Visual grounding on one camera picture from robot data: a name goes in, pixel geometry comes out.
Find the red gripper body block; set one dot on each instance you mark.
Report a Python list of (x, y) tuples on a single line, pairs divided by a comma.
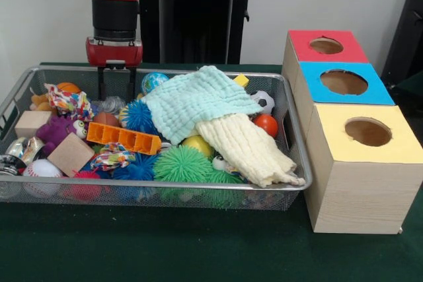
[(114, 55)]

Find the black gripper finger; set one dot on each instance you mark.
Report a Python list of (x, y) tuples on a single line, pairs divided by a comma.
[(132, 84), (101, 83)]

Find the clear plastic toy packet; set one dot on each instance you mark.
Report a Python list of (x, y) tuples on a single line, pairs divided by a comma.
[(114, 104)]

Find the mint knitted cloth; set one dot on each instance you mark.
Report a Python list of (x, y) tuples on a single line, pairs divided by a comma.
[(198, 100)]

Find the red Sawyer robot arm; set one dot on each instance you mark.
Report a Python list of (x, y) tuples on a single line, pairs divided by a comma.
[(114, 14)]

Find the wooden box with three holes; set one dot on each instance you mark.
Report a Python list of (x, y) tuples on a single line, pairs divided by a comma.
[(363, 196)]

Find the globe print ball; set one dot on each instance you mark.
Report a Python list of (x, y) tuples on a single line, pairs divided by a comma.
[(153, 81)]

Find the orange long toy block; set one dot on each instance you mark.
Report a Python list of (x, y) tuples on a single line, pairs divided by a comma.
[(122, 138)]

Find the purple plush monster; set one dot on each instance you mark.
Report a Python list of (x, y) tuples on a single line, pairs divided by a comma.
[(56, 131)]

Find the tan wooden cube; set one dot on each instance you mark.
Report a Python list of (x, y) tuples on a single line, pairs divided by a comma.
[(71, 155)]

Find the green spiky rubber ball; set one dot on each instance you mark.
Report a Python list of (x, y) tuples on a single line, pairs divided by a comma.
[(181, 164)]

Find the small soccer ball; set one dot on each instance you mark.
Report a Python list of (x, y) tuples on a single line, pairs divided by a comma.
[(266, 102)]

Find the cream knitted cloth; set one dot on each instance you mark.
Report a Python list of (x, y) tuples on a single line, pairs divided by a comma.
[(251, 150)]

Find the orange-red smooth ball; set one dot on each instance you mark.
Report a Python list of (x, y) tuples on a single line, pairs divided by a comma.
[(266, 125)]

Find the dark green table cloth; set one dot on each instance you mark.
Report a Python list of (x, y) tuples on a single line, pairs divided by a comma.
[(165, 249)]

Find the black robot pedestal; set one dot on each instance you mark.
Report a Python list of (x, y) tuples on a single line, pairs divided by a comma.
[(198, 24)]

